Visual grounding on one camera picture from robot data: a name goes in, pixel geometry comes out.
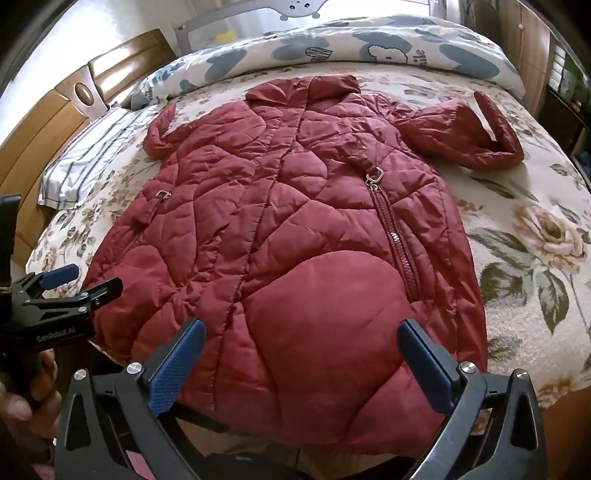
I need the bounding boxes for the bright window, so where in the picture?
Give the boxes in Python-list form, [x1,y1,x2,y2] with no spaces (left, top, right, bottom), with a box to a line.
[402,0,465,19]

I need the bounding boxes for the blue white printed duvet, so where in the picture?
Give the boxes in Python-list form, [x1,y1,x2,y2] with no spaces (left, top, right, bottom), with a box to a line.
[129,14,527,112]

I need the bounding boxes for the red puffer jacket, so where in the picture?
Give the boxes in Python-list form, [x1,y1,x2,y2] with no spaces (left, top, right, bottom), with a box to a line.
[82,75,525,450]

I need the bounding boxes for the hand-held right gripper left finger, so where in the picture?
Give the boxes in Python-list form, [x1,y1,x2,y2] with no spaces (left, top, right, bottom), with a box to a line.
[54,318,206,480]

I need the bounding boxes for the person's left hand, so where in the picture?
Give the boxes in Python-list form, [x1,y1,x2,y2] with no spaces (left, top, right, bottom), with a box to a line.
[0,348,63,439]

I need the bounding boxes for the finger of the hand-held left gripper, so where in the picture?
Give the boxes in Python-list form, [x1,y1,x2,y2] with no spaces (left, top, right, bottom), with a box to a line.
[23,277,124,320]
[12,264,81,302]

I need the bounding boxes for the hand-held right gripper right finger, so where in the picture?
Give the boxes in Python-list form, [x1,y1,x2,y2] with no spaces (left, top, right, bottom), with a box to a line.
[397,318,548,480]

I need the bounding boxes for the striped pillow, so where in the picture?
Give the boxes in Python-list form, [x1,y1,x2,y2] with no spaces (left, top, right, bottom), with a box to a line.
[38,108,160,208]

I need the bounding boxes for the wooden headboard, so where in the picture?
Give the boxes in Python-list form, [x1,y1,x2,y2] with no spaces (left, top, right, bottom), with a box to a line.
[0,28,178,259]

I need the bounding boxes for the wooden cabinet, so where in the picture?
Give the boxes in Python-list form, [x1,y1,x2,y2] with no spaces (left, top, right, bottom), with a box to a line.
[464,0,555,116]

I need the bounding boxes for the floral blanket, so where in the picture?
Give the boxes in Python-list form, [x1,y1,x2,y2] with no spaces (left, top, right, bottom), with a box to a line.
[25,69,591,416]

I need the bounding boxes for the stack of white green boxes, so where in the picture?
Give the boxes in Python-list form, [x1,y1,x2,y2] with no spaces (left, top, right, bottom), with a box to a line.
[553,46,583,90]

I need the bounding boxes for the bed guard rail animal print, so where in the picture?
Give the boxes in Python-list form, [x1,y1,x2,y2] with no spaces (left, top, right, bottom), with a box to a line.
[173,0,435,58]

